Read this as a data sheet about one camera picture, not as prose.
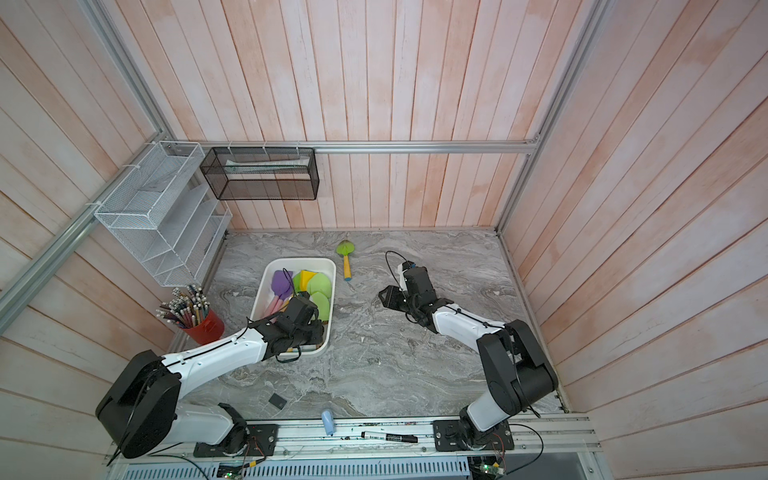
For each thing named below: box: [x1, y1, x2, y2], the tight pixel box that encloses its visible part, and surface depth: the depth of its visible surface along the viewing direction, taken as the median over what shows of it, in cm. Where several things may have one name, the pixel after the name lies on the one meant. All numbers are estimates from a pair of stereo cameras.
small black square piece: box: [268, 393, 287, 410], surface depth 81 cm
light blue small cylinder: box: [322, 410, 335, 436], surface depth 76 cm
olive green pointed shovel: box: [308, 272, 332, 300], surface depth 103 cm
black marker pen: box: [360, 431, 419, 443], surface depth 75 cm
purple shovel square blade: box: [271, 270, 293, 301], surface depth 103 cm
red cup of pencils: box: [156, 284, 225, 344], surface depth 81 cm
